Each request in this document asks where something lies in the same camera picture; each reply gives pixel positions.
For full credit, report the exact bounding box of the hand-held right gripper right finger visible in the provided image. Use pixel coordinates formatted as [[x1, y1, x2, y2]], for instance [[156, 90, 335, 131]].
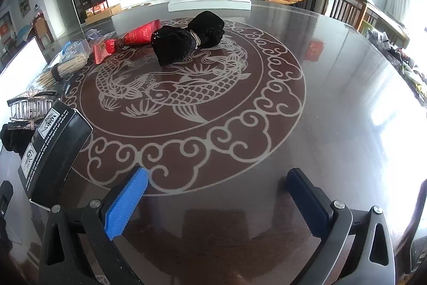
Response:
[[286, 167, 396, 285]]

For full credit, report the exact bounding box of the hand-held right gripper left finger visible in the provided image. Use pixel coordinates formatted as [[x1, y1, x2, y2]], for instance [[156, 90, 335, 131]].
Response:
[[40, 166, 149, 285]]

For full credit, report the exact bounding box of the black fuzzy cloth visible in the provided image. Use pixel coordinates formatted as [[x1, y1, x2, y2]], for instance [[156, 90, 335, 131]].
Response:
[[0, 123, 34, 152]]

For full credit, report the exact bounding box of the black printed box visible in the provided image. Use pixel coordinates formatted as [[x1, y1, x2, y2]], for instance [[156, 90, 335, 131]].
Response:
[[17, 100, 94, 207]]

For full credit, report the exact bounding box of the silver rhinestone hair clip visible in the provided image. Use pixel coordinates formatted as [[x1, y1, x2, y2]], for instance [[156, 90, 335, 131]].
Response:
[[7, 89, 58, 131]]

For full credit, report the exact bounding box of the bundle of bamboo skewers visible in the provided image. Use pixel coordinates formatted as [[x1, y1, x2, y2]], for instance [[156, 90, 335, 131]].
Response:
[[37, 53, 89, 89]]

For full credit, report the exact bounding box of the large white cardboard box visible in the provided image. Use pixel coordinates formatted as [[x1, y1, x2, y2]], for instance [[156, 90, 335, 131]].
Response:
[[0, 36, 49, 77]]

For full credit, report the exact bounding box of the clear bag with blue contents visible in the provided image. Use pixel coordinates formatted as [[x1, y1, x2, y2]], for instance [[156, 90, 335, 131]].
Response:
[[60, 40, 91, 61]]

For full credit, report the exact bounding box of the clear plastic wrap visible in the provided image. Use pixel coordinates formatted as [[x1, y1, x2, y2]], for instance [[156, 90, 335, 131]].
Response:
[[85, 29, 116, 42]]

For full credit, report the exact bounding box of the red packet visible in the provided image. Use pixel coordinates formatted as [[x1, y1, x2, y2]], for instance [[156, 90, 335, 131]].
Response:
[[115, 19, 162, 50]]

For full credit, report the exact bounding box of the pile of assorted clutter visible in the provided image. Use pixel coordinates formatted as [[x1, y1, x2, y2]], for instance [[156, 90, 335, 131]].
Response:
[[367, 28, 427, 105]]

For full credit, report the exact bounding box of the wooden dining chair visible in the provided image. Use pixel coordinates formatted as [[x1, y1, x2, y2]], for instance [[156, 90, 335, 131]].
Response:
[[33, 18, 54, 45]]

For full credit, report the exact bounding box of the dark wooden chair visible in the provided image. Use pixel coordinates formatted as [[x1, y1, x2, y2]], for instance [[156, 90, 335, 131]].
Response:
[[325, 0, 367, 31]]

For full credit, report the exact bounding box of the wooden side table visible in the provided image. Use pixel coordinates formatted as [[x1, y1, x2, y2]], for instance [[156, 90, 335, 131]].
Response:
[[354, 0, 410, 47]]

